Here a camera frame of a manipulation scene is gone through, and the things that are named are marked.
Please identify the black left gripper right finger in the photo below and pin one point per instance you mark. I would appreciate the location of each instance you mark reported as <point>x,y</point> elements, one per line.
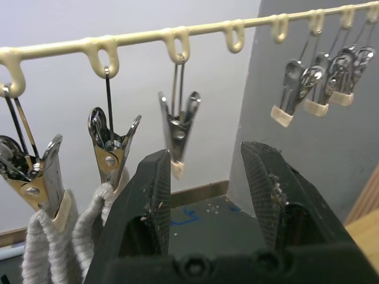
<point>299,204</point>

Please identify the metal clothes clip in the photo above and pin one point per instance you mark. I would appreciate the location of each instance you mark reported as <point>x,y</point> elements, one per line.
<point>345,77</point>
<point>363,57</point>
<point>111,139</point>
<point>177,124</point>
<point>318,85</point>
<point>32,174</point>
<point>291,88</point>

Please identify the grey knitted sock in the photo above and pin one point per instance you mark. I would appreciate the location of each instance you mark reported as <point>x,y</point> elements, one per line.
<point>47,251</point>
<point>91,216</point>

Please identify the cream clip hanger bar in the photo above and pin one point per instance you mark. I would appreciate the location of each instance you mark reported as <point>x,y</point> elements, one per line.
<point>189,31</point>

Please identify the wooden board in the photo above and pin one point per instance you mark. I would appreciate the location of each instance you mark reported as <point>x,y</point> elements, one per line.
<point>365,225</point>

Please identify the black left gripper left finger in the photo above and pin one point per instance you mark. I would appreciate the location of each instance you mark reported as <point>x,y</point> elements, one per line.
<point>139,207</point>

